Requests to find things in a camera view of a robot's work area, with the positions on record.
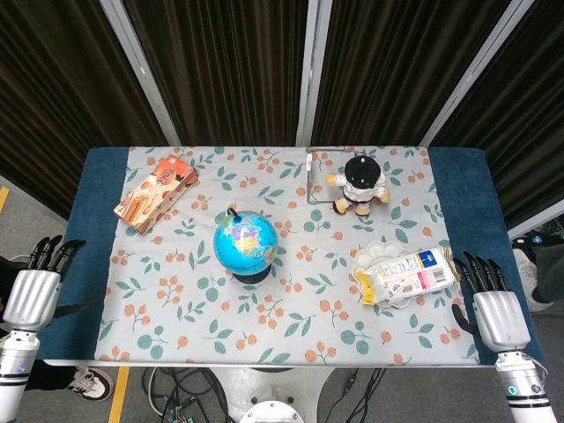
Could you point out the white flower-shaped palette dish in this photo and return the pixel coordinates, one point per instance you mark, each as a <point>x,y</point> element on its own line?
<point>381,257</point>

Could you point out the white black sneaker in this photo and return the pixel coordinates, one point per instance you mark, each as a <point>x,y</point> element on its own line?
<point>90,382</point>

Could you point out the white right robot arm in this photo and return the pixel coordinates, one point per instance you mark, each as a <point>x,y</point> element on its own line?
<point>524,388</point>

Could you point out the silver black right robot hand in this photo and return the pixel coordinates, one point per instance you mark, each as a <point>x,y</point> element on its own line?
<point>500,313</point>

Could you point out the grey metal partition post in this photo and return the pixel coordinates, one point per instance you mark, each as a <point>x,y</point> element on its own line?
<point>471,72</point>
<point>141,72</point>
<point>313,72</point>

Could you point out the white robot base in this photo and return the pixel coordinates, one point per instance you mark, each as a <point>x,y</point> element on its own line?
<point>269,394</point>

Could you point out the white shoe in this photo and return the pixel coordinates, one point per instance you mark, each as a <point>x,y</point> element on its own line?
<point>531,282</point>

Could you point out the black white plush doll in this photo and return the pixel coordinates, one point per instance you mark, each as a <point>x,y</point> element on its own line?
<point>360,185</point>

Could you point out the blue table mat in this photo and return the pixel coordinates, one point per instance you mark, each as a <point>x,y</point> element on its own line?
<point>90,247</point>

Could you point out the orange biscuit box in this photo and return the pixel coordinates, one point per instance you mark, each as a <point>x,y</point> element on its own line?
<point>154,195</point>

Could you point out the white yellow snack packet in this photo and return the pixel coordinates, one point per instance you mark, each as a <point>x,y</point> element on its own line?
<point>405,273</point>

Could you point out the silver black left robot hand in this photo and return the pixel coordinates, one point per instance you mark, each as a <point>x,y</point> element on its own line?
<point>33,291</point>

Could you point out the floral tablecloth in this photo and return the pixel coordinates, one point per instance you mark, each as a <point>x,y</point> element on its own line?
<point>282,264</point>

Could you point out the dark pleated curtain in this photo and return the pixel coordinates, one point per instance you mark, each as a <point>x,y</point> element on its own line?
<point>229,70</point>

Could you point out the blue desk globe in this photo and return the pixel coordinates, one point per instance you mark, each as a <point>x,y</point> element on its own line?
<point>245,247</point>

